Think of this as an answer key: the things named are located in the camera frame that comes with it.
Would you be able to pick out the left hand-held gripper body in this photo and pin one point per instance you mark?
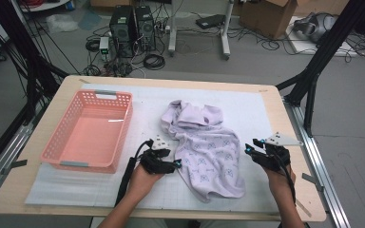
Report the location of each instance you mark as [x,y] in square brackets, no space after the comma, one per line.
[153,163]

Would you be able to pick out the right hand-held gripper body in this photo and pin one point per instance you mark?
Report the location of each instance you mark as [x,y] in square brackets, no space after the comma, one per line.
[274,158]

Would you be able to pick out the lilac printed towel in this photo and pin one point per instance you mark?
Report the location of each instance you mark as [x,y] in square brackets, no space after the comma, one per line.
[209,155]

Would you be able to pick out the pink plastic basket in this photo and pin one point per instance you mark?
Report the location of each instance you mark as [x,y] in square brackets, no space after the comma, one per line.
[88,136]

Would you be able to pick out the person's left hand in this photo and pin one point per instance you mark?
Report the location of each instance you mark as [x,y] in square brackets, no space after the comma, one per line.
[144,183]

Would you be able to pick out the person's right hand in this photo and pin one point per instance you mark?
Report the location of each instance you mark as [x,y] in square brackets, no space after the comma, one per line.
[282,183]

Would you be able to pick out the white foam mat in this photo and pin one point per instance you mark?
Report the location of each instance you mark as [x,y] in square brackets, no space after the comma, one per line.
[250,95]

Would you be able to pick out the thin wooden strip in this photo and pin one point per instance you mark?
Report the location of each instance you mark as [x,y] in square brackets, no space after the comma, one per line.
[304,209]

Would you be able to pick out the white board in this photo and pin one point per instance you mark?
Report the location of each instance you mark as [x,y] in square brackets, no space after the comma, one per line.
[301,46]

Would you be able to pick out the white metal stand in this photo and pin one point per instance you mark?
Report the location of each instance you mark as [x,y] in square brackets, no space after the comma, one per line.
[172,34]

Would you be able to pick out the large cardboard box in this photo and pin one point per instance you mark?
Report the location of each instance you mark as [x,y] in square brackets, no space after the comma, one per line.
[266,19]

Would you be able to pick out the small white device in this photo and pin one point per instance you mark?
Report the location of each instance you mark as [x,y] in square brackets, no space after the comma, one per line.
[104,44]

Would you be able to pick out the black computer tower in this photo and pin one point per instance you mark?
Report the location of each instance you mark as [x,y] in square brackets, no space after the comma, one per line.
[145,28]
[122,31]

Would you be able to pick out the grey headset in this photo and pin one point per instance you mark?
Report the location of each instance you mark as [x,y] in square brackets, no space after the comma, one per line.
[316,27]

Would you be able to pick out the black flat box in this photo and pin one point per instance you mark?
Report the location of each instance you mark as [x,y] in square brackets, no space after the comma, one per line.
[210,21]

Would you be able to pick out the clear plastic bag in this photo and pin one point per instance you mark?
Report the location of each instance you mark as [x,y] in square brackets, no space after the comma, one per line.
[60,22]

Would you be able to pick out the white round table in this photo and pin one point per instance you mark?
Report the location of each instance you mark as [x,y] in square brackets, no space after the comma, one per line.
[50,6]

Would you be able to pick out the grey metal bracket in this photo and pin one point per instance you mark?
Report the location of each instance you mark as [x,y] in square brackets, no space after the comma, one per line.
[310,179]
[19,163]

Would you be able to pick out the aluminium rail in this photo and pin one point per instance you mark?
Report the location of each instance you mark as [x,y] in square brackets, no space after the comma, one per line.
[316,158]
[9,148]

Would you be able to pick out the black metal frame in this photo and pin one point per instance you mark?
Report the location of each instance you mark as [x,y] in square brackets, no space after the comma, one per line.
[329,41]
[12,28]

